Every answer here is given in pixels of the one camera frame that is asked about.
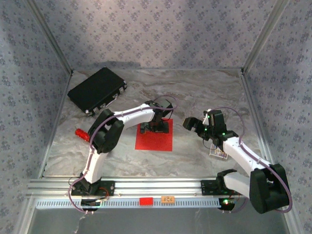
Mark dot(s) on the red square paper sheet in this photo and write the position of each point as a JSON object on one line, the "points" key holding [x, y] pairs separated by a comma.
{"points": [[153, 142]]}

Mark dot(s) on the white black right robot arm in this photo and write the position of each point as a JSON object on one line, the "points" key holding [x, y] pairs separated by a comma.
{"points": [[239, 151]]}

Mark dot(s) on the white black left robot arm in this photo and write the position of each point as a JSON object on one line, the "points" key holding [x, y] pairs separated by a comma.
{"points": [[136, 115]]}

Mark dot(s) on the playing card box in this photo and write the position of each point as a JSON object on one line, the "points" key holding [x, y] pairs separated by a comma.
{"points": [[214, 153]]}

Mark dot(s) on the black briefcase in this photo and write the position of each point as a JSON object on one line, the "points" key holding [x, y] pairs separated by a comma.
{"points": [[95, 90]]}

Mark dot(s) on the red glitter microphone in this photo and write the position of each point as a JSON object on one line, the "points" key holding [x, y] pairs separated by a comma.
{"points": [[81, 134]]}

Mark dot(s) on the orange number tag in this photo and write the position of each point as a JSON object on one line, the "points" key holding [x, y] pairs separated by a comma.
{"points": [[168, 199]]}

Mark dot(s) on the red toy brick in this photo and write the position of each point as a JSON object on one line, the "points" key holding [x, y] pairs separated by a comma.
{"points": [[146, 201]]}

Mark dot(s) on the aluminium frame bar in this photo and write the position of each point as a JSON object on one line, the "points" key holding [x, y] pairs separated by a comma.
{"points": [[263, 36], [295, 224], [54, 40], [57, 123], [25, 219], [256, 117]]}

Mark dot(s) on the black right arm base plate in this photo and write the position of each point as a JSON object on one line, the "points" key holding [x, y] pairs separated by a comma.
{"points": [[207, 187]]}

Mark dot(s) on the long aluminium mounting rail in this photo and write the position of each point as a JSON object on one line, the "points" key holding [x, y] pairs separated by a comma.
{"points": [[158, 186]]}

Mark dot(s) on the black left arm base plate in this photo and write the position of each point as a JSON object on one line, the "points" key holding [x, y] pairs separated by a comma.
{"points": [[109, 188]]}

